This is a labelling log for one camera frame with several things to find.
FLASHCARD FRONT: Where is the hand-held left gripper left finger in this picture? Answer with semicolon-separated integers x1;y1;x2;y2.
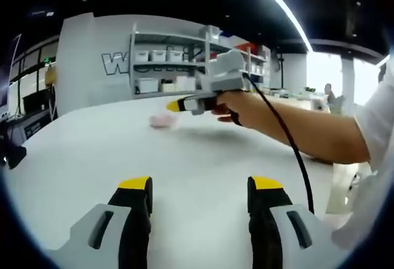
46;175;154;269

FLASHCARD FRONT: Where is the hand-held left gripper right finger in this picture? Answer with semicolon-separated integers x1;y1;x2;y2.
247;175;340;269

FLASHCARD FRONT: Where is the person's right hand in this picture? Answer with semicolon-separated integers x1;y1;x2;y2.
212;91;275;130

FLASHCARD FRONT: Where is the grey metal shelf unit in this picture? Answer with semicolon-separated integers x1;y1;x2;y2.
129;23;272;98

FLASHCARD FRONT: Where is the black lamp stand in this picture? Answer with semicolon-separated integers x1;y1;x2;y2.
276;52;286;89

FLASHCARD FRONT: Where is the row of white storage bins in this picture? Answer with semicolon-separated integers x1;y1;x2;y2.
134;48;269;94

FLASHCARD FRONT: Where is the long ceiling light strip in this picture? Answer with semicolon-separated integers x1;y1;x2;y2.
246;0;314;53

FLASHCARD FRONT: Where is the white lettered partition panel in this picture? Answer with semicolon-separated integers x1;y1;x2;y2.
57;12;137;116

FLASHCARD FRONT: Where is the black soft pouch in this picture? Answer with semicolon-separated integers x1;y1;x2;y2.
5;144;28;171

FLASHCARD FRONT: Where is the black equipment case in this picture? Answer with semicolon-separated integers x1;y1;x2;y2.
23;111;59;142

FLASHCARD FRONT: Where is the yellow round object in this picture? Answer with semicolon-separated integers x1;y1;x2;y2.
45;62;58;88

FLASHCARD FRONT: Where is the small black monitor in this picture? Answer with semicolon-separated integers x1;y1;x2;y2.
22;92;50;113

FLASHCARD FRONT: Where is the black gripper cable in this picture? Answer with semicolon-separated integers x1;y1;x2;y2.
241;71;315;216

